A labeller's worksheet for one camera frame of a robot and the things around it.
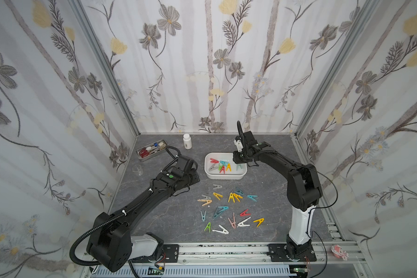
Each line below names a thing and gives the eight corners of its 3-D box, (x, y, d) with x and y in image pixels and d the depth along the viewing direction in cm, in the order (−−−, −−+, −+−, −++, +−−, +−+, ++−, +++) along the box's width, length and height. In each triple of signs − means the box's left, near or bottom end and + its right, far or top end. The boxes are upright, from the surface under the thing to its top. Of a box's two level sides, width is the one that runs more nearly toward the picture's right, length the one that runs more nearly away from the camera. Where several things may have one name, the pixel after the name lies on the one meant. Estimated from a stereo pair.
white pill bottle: (184, 149, 114) (182, 140, 107) (185, 143, 118) (183, 133, 111) (191, 149, 114) (190, 140, 107) (192, 143, 118) (191, 133, 111)
